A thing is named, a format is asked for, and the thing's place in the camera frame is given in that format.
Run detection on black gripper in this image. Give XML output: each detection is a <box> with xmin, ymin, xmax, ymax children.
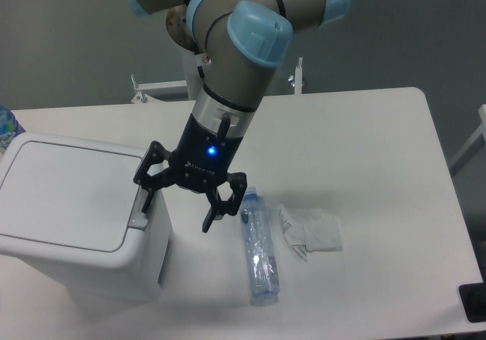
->
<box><xmin>133</xmin><ymin>115</ymin><xmax>248</xmax><ymax>233</ymax></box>

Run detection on white push-lid trash can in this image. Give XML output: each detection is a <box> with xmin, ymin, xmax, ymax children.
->
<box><xmin>1</xmin><ymin>133</ymin><xmax>173</xmax><ymax>301</ymax></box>

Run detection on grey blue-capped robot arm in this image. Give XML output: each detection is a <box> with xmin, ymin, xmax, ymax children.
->
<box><xmin>128</xmin><ymin>0</ymin><xmax>351</xmax><ymax>231</ymax></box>

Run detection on clear plastic water bottle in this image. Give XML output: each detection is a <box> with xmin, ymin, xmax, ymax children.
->
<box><xmin>239</xmin><ymin>187</ymin><xmax>279</xmax><ymax>306</ymax></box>

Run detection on crumpled white paper wrapper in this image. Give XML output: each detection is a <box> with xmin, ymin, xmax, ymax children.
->
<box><xmin>276</xmin><ymin>204</ymin><xmax>343</xmax><ymax>262</ymax></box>

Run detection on blue patterned bottle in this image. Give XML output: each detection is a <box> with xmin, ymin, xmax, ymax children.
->
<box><xmin>0</xmin><ymin>105</ymin><xmax>25</xmax><ymax>155</ymax></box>

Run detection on black device at table edge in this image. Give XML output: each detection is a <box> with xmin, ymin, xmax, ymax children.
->
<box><xmin>459</xmin><ymin>282</ymin><xmax>485</xmax><ymax>323</ymax></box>

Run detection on white metal base frame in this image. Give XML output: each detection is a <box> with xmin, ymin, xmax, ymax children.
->
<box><xmin>131</xmin><ymin>55</ymin><xmax>306</xmax><ymax>104</ymax></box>

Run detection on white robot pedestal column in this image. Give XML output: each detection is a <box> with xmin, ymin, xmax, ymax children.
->
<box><xmin>166</xmin><ymin>4</ymin><xmax>203</xmax><ymax>100</ymax></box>

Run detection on white frame at right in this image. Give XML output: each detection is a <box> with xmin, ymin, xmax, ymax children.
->
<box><xmin>449</xmin><ymin>104</ymin><xmax>485</xmax><ymax>177</ymax></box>

